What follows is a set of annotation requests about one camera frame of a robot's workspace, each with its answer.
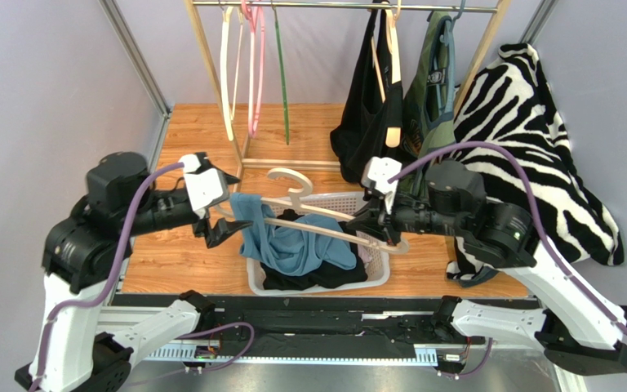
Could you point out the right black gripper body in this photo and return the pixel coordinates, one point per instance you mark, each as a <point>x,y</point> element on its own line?
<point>381,222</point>

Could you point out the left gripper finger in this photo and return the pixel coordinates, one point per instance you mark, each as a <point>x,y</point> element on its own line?
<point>222,230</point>
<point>230,179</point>

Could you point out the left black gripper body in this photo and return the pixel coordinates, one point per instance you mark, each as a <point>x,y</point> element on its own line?
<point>199,224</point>

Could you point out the lilac tank top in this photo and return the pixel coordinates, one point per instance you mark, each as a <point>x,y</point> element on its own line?
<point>364,255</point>

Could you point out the black tank top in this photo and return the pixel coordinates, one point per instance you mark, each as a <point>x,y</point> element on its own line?
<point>327,275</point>

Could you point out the blue tank top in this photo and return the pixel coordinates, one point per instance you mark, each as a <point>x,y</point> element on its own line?
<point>292,252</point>

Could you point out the light wooden hanger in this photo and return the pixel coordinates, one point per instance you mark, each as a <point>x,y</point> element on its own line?
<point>385,130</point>

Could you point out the green plastic hanger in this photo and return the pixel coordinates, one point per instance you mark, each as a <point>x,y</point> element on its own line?
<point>283,79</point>

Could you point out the pink plastic hanger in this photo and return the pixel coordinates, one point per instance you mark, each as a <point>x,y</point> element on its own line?
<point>256,20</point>

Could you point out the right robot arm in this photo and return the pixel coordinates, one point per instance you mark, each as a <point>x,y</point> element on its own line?
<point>574,326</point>

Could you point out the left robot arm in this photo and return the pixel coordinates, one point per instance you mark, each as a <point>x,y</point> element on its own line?
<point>82,261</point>

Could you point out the olive green tank top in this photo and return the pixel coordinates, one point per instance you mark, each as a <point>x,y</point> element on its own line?
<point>422,134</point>

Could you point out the teal plastic hanger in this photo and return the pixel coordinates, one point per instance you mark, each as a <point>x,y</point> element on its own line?
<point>440,81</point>

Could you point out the white plastic basket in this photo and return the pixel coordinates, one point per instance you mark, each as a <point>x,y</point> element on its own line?
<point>377,269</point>

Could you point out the zebra print blanket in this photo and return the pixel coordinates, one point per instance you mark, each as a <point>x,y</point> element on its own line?
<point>510,104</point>

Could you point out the wooden clothes rack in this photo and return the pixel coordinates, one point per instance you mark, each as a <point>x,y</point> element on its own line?
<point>216,73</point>

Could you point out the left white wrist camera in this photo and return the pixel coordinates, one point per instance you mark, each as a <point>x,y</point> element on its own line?
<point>204,182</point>

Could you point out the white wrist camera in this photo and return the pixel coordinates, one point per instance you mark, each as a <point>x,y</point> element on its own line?
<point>376,177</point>
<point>204,182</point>

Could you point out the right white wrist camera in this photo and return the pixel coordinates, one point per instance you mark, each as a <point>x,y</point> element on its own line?
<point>376,177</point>

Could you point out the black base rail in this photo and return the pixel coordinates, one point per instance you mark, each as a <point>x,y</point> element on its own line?
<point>330,327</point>

